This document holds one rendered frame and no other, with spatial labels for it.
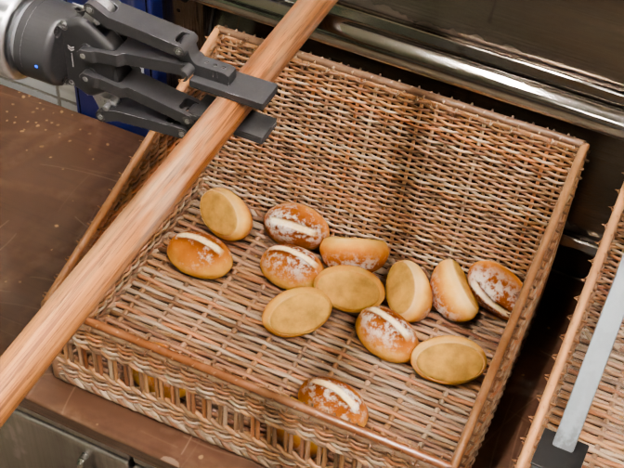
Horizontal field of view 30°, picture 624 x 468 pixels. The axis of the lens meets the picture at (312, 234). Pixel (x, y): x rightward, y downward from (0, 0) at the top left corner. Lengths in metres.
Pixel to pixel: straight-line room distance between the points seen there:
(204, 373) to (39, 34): 0.52
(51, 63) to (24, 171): 0.83
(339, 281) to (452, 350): 0.19
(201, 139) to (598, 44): 0.68
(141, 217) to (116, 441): 0.68
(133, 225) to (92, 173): 0.98
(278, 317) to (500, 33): 0.47
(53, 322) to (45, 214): 0.98
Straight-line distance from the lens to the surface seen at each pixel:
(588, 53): 1.50
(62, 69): 1.08
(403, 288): 1.61
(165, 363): 1.43
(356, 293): 1.61
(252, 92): 0.99
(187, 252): 1.65
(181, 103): 1.04
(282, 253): 1.64
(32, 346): 0.82
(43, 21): 1.06
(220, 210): 1.70
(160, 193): 0.91
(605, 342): 1.09
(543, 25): 1.50
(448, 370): 1.55
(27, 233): 1.78
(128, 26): 1.01
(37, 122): 1.97
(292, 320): 1.58
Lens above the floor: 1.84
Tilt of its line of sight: 46 degrees down
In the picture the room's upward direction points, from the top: 4 degrees clockwise
